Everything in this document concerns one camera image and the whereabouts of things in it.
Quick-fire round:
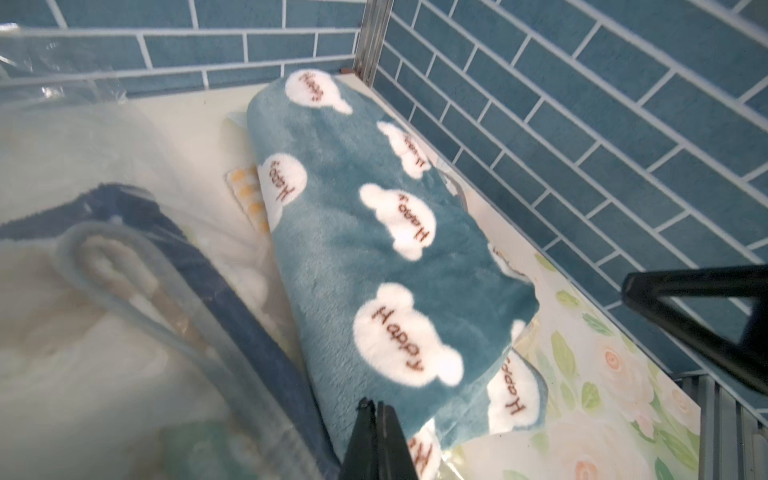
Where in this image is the clear plastic vacuum bag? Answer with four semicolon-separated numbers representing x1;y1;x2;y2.
1;21;340;479

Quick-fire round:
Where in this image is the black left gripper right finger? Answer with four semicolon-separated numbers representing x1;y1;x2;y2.
376;402;418;480

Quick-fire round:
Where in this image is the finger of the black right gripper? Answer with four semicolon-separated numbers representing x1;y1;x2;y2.
621;264;767;394

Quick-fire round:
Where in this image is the right aluminium corner post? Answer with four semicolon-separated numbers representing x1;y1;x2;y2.
353;0;394;87

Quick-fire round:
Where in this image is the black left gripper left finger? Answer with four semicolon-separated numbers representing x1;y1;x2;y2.
338;398;379;480

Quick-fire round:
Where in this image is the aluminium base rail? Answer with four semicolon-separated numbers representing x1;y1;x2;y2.
672;371;767;479

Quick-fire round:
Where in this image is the orange checkered sunflower blanket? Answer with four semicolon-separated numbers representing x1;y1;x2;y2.
225;166;270;235

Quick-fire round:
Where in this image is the cream fluffy navy-trimmed blanket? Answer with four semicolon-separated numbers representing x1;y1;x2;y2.
1;184;340;479

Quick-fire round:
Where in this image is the blue cloud pattern blanket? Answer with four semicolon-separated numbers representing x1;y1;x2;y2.
246;69;548;479

